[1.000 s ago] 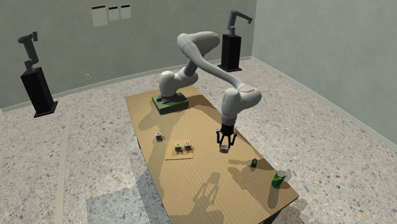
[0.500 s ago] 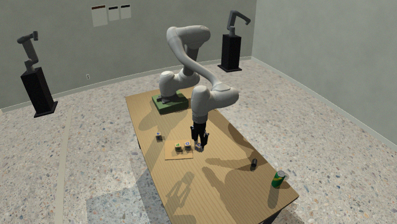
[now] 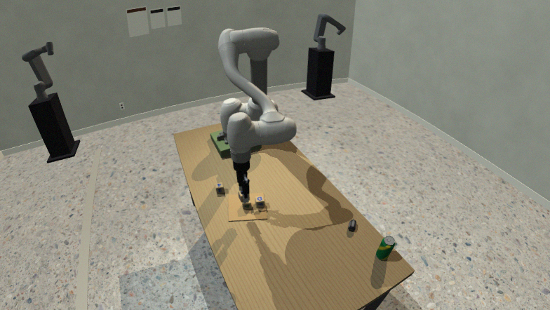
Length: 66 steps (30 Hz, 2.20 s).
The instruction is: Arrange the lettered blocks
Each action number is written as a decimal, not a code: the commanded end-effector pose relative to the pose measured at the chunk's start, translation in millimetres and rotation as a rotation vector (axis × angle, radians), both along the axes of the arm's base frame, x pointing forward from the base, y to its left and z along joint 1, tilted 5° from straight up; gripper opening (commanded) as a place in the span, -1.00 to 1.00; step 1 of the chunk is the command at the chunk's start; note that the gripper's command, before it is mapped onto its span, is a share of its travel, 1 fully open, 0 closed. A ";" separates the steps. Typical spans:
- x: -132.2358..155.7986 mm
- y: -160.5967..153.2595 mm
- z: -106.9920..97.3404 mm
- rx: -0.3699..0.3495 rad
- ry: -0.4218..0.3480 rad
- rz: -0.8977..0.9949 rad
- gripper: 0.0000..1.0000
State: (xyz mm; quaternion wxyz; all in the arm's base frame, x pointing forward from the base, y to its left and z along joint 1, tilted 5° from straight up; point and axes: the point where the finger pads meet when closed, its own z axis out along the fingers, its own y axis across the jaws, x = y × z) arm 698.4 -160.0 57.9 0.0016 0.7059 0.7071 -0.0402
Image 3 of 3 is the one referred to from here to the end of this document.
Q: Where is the tan mat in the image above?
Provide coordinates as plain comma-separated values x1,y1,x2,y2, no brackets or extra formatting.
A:
228,193,267,222

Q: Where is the green drink can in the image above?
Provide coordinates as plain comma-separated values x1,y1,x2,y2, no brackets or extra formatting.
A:
376,236,395,260

